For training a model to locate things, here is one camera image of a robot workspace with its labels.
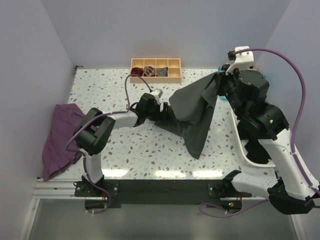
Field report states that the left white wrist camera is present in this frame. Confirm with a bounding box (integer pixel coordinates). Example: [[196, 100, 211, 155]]
[[150, 89, 163, 104]]

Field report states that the purple t shirt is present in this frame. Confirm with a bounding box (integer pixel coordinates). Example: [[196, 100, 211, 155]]
[[42, 103, 85, 181]]

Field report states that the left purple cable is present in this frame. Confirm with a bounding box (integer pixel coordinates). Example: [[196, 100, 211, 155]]
[[65, 73, 156, 215]]

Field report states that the teal t shirt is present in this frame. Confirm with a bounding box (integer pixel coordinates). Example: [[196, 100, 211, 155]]
[[218, 63, 266, 101]]

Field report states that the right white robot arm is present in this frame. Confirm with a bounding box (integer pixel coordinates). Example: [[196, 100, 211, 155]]
[[213, 69, 320, 215]]

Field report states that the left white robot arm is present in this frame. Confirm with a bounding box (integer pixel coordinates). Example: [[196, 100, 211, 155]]
[[72, 93, 170, 196]]

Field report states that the dark grey folded item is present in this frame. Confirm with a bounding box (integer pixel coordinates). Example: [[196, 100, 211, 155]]
[[156, 67, 168, 77]]

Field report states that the white laundry basket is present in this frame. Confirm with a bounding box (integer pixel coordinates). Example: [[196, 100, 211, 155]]
[[231, 111, 276, 168]]

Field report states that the aluminium rail frame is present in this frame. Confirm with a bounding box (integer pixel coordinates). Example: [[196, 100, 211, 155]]
[[31, 177, 276, 201]]

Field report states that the wooden compartment box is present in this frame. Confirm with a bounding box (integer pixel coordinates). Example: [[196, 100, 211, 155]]
[[130, 58, 182, 84]]

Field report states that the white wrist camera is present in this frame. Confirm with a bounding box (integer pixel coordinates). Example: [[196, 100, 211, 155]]
[[150, 89, 163, 104], [225, 46, 254, 75]]

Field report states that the black t shirt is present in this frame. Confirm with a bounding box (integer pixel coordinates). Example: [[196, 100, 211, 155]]
[[237, 119, 271, 165]]

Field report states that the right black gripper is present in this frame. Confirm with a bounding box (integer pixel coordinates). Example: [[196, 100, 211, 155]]
[[214, 63, 245, 116]]

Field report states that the dark grey t shirt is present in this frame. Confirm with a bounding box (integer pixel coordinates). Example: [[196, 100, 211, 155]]
[[154, 72, 220, 159]]

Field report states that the grey pink fabric item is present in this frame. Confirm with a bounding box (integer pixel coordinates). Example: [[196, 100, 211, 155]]
[[143, 65, 156, 77]]

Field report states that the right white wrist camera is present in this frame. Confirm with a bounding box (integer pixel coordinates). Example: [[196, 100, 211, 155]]
[[225, 46, 254, 75]]

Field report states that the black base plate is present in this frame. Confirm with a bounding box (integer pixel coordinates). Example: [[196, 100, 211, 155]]
[[73, 178, 251, 211]]

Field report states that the red black fabric item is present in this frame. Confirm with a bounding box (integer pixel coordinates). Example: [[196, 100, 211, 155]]
[[130, 67, 144, 77]]

